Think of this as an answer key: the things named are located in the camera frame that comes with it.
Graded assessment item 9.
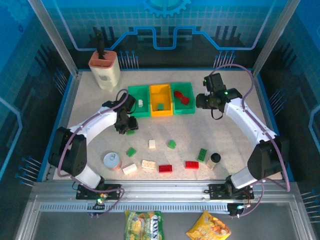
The green plastic bin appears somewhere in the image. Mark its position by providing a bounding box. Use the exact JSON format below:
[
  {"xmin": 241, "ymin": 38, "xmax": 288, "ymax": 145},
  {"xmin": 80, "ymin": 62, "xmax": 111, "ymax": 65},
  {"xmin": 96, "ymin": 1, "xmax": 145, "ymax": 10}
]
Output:
[
  {"xmin": 127, "ymin": 85, "xmax": 152, "ymax": 118},
  {"xmin": 170, "ymin": 82, "xmax": 196, "ymax": 115}
]

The yellow plastic bin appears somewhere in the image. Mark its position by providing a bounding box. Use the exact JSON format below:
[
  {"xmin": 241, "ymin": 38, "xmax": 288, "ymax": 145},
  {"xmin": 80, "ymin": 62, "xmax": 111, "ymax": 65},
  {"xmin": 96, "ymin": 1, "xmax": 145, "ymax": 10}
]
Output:
[{"xmin": 149, "ymin": 84, "xmax": 174, "ymax": 117}]

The long green lego brick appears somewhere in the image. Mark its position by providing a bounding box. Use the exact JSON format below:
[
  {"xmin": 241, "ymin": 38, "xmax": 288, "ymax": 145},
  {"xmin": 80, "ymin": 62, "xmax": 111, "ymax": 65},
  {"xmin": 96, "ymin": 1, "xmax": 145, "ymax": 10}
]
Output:
[{"xmin": 197, "ymin": 148, "xmax": 208, "ymax": 162}]

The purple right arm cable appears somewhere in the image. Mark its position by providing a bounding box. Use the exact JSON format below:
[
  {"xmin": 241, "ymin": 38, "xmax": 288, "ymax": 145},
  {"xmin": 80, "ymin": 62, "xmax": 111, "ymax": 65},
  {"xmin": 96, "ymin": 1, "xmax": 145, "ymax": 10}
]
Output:
[{"xmin": 211, "ymin": 63, "xmax": 291, "ymax": 219}]

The black knife handle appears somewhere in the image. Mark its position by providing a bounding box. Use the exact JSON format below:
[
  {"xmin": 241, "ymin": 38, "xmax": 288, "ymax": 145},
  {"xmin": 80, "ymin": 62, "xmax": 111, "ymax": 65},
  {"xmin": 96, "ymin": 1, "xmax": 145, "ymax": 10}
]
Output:
[{"xmin": 94, "ymin": 29, "xmax": 106, "ymax": 61}]

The slotted grey cable duct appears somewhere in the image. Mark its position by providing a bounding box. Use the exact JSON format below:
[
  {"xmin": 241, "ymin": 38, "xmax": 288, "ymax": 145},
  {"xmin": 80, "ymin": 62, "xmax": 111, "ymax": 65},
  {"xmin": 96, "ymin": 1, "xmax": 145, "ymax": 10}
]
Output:
[{"xmin": 38, "ymin": 201, "xmax": 231, "ymax": 213}]

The black-lidded spice jar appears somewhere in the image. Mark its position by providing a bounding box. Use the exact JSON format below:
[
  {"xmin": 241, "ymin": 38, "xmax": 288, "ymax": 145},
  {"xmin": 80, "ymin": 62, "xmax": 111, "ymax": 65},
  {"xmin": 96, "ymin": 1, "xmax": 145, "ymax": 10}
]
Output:
[{"xmin": 206, "ymin": 152, "xmax": 222, "ymax": 171}]

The aluminium side rail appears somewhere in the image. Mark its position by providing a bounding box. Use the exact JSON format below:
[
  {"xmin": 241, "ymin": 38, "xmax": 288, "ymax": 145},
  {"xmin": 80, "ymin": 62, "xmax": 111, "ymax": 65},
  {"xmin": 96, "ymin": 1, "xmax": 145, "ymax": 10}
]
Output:
[
  {"xmin": 37, "ymin": 70, "xmax": 83, "ymax": 182},
  {"xmin": 251, "ymin": 70, "xmax": 295, "ymax": 182}
]

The aluminium frame post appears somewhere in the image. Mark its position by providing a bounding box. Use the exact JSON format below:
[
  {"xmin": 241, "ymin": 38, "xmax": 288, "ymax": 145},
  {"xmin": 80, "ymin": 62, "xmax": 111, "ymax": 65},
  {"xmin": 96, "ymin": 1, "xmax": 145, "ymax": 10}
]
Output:
[
  {"xmin": 26, "ymin": 0, "xmax": 80, "ymax": 77},
  {"xmin": 251, "ymin": 0, "xmax": 301, "ymax": 77}
]

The tin can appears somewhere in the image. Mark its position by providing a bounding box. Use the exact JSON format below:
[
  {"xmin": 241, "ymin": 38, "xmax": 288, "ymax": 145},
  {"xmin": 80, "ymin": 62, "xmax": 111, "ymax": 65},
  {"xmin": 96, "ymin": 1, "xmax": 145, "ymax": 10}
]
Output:
[{"xmin": 102, "ymin": 152, "xmax": 123, "ymax": 173}]

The aluminium frame rail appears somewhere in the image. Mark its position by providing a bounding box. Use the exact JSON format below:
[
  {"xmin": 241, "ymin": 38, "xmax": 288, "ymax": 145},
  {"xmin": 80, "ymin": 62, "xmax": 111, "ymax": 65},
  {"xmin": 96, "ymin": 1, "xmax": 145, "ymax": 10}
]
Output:
[{"xmin": 31, "ymin": 180, "xmax": 300, "ymax": 201}]

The long white lego brick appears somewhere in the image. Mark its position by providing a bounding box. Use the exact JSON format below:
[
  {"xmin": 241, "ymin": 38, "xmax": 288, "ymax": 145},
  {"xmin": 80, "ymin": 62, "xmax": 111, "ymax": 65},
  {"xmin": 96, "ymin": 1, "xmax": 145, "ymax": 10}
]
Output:
[{"xmin": 122, "ymin": 163, "xmax": 138, "ymax": 175}]

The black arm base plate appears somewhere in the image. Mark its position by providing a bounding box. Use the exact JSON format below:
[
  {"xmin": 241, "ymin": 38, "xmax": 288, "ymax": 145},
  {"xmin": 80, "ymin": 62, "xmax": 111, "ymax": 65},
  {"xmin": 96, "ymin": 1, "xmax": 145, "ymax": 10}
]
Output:
[
  {"xmin": 208, "ymin": 183, "xmax": 255, "ymax": 201},
  {"xmin": 76, "ymin": 183, "xmax": 122, "ymax": 201}
]

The yellow orange snack bag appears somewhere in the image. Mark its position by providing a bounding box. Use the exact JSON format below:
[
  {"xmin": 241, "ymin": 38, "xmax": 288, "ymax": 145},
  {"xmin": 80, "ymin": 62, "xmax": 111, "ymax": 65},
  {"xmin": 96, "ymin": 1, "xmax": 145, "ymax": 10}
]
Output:
[{"xmin": 185, "ymin": 209, "xmax": 232, "ymax": 240}]

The cream knife block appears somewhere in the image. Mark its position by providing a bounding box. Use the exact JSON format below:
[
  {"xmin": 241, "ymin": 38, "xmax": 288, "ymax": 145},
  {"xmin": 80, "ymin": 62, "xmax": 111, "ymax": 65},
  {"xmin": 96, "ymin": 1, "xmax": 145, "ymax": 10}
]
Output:
[{"xmin": 88, "ymin": 49, "xmax": 122, "ymax": 93}]

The green yellow snack bag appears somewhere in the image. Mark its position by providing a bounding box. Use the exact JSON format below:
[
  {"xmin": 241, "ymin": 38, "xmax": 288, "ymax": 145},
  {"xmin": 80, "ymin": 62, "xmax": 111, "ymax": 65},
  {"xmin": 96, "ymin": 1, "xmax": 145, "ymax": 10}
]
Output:
[{"xmin": 124, "ymin": 210, "xmax": 165, "ymax": 240}]

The wide white lego brick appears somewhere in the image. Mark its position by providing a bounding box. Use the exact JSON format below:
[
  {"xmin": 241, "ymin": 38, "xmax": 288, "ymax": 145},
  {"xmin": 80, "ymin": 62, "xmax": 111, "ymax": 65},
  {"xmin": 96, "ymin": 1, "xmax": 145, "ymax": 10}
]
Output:
[{"xmin": 141, "ymin": 159, "xmax": 157, "ymax": 170}]

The small lit circuit board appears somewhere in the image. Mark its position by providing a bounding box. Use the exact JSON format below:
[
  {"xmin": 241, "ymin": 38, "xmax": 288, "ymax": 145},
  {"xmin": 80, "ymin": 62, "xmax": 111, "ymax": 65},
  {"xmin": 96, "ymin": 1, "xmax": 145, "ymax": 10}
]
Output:
[
  {"xmin": 234, "ymin": 202, "xmax": 252, "ymax": 212},
  {"xmin": 96, "ymin": 192, "xmax": 110, "ymax": 204}
]

